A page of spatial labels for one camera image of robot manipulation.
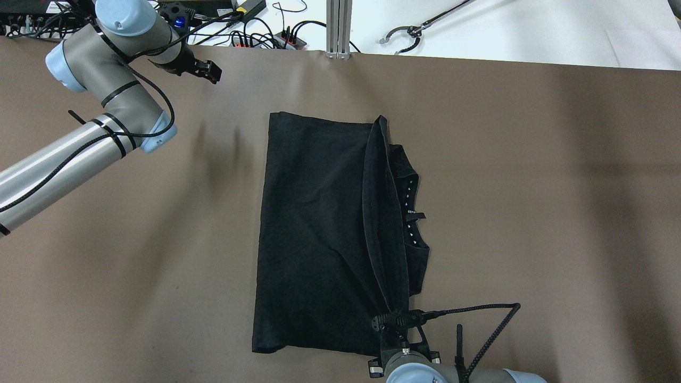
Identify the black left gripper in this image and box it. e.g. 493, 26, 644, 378
149, 42, 223, 85

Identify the black t-shirt with logo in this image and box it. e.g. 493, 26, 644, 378
252, 112, 430, 356

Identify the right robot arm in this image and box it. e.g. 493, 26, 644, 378
384, 352, 546, 382

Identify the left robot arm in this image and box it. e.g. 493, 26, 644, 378
1, 1, 222, 237

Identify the black power strip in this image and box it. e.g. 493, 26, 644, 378
227, 31, 308, 51

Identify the metal grabber tool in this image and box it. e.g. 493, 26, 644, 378
378, 1, 474, 55

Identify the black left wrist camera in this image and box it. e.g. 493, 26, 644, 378
156, 2, 202, 30

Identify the aluminium frame cage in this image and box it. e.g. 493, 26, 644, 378
326, 0, 352, 60

